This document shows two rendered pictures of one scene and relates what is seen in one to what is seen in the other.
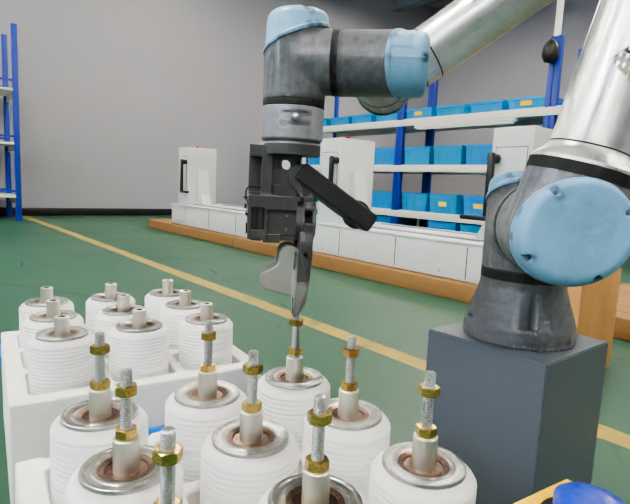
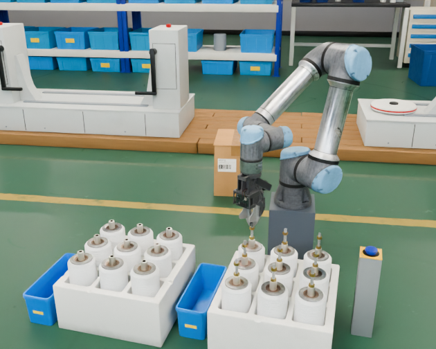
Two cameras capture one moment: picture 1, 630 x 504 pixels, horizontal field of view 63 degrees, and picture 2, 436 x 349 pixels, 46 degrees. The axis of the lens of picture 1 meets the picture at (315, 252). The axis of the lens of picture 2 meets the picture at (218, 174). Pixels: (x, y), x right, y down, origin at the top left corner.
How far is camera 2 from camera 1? 1.45 m
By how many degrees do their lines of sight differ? 43
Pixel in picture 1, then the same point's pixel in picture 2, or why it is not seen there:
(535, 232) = (322, 183)
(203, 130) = not seen: outside the picture
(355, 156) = (14, 41)
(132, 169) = not seen: outside the picture
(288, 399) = (260, 254)
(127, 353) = (165, 264)
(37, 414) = (162, 302)
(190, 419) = (252, 272)
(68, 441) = (243, 292)
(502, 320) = (296, 201)
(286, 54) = (257, 147)
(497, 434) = (299, 237)
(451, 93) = not seen: outside the picture
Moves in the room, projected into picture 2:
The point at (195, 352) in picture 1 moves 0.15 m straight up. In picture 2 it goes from (175, 251) to (174, 215)
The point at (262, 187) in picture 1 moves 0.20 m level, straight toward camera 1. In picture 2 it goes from (248, 190) to (299, 208)
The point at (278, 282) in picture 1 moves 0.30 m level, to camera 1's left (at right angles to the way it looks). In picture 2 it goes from (252, 218) to (185, 248)
